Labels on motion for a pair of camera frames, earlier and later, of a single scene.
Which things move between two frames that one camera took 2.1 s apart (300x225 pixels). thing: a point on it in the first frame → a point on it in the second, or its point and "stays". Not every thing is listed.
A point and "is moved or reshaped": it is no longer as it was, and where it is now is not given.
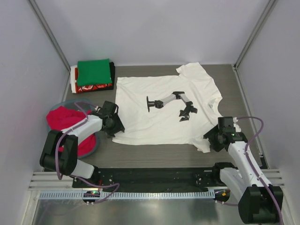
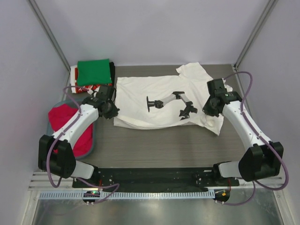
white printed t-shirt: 162,126 is moved or reshaped
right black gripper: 215,146 → 206,109
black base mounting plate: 149,178 stays
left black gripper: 118,126 → 113,113
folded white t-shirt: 73,81 stays
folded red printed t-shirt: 81,88 stays
